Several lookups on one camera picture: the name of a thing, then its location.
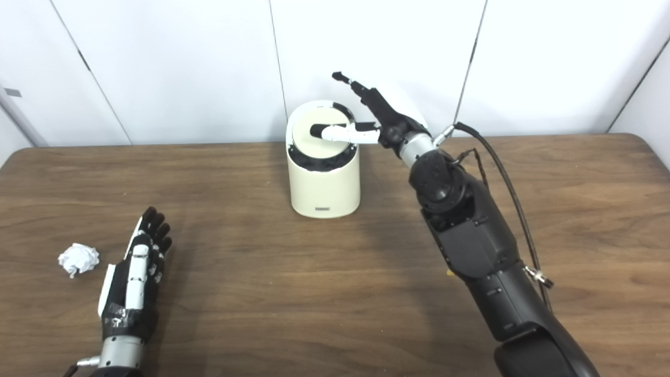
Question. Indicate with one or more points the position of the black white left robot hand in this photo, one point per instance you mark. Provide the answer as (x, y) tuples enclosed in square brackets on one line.
[(137, 272)]

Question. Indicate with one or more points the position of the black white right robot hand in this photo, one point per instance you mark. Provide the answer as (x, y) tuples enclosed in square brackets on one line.
[(395, 128)]

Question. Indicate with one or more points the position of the white paper ball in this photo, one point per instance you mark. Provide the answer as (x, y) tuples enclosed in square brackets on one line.
[(78, 259)]

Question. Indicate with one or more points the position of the round cream bin lid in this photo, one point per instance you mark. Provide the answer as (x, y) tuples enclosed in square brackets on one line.
[(309, 149)]

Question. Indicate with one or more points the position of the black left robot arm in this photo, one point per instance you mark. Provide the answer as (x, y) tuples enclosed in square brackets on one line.
[(121, 356)]

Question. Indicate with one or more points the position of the cream-colored bin body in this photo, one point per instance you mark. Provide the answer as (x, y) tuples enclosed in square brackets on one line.
[(324, 191)]

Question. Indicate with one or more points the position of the grey wall corner post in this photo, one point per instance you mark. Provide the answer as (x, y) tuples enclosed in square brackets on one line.
[(23, 118)]

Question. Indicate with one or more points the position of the small grey wall tag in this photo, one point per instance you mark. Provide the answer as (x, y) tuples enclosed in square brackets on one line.
[(13, 92)]

